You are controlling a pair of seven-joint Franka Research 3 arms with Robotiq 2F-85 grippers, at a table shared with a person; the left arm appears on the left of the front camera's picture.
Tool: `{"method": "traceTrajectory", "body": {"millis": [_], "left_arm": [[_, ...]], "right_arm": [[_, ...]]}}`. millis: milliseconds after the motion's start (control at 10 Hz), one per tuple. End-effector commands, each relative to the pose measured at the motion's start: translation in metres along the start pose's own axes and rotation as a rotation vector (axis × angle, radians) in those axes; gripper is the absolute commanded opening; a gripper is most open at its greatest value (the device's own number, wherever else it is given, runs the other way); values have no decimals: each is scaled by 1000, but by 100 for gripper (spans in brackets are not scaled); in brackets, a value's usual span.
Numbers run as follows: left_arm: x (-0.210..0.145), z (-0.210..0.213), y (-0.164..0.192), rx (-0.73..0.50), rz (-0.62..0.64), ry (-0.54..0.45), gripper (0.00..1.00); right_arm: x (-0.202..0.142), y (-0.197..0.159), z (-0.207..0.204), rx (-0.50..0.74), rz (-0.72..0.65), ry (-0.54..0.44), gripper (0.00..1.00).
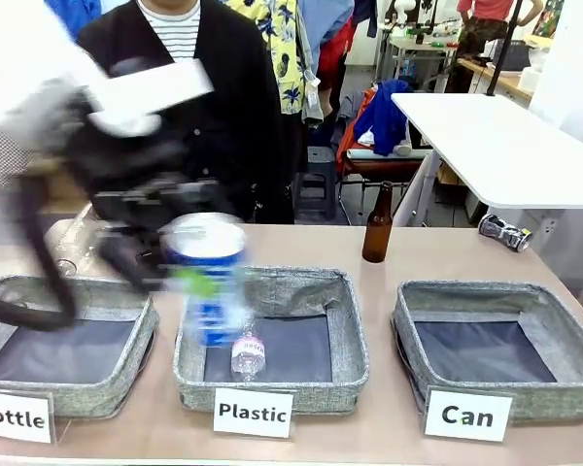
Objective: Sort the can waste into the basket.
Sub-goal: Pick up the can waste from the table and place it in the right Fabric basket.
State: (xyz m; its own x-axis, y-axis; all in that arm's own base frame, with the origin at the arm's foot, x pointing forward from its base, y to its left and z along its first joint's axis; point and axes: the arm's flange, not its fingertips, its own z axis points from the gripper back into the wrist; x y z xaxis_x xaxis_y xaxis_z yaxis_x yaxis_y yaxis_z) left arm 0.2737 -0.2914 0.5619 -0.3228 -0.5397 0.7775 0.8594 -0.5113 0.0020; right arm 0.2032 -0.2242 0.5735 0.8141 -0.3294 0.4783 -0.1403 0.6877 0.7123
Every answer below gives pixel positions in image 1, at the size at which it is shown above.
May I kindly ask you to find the white sign reading Can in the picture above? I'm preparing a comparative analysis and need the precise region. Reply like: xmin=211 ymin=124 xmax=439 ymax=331
xmin=422 ymin=385 xmax=515 ymax=446

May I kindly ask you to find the grey plastic stool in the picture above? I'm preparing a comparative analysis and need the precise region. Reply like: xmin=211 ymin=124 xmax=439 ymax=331
xmin=291 ymin=145 xmax=342 ymax=224

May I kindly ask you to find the white sign reading Bottle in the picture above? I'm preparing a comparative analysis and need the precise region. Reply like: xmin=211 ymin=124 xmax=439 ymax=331
xmin=0 ymin=387 xmax=57 ymax=446

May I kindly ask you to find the blue and white drink can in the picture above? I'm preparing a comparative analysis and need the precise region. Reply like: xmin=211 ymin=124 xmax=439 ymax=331
xmin=158 ymin=212 xmax=254 ymax=349

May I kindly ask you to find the brown glass bottle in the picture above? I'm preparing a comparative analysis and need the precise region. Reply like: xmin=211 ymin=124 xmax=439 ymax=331
xmin=361 ymin=181 xmax=395 ymax=265

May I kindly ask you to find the black pole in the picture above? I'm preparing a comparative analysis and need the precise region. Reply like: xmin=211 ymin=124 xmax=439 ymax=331
xmin=485 ymin=0 xmax=524 ymax=97

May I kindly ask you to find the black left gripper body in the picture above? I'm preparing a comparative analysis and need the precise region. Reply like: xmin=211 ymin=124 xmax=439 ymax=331
xmin=52 ymin=91 xmax=240 ymax=235

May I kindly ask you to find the red garment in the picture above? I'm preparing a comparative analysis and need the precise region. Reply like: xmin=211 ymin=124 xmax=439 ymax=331
xmin=317 ymin=14 xmax=357 ymax=94

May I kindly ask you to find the grey fabric basket, plastic label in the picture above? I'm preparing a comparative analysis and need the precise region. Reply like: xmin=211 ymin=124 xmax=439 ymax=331
xmin=172 ymin=265 xmax=371 ymax=415

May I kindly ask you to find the orange garment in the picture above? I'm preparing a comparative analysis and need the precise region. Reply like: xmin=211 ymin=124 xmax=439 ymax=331
xmin=336 ymin=89 xmax=371 ymax=167

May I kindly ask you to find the grey fabric basket, bottle label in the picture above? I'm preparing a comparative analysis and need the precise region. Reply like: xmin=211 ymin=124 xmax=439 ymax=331
xmin=0 ymin=274 xmax=160 ymax=421

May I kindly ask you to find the white sign reading Plastic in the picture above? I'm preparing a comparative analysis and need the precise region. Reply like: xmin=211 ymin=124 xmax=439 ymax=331
xmin=212 ymin=386 xmax=295 ymax=441

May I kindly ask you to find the grey fabric basket, can label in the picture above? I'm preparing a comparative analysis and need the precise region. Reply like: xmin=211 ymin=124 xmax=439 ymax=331
xmin=391 ymin=280 xmax=583 ymax=429

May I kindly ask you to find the white side table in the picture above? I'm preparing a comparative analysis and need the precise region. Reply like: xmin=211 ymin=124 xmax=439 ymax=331
xmin=391 ymin=91 xmax=583 ymax=229

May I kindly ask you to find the person in red shirt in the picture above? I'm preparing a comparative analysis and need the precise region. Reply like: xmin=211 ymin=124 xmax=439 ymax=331
xmin=444 ymin=0 xmax=538 ymax=94

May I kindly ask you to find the crushed clear plastic bottle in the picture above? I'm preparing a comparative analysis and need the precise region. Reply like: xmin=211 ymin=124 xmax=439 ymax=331
xmin=229 ymin=322 xmax=266 ymax=383

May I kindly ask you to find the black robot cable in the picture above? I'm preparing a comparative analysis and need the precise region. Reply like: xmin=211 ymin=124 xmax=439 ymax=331
xmin=0 ymin=174 xmax=79 ymax=334

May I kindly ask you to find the blue jacket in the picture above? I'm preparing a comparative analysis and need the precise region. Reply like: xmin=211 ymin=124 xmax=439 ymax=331
xmin=352 ymin=80 xmax=415 ymax=158

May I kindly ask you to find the person in black cardigan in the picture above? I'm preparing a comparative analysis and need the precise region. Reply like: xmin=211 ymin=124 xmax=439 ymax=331
xmin=75 ymin=0 xmax=303 ymax=225

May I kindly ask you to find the crushed black can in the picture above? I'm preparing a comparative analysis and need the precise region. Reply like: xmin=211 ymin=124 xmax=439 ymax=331
xmin=477 ymin=213 xmax=533 ymax=253

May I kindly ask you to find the yellow floral shirt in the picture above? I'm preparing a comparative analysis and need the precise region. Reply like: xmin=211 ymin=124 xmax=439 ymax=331
xmin=225 ymin=0 xmax=308 ymax=116

